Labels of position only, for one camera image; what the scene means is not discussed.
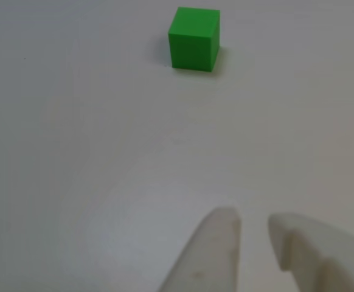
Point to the green cube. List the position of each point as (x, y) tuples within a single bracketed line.
[(192, 39)]

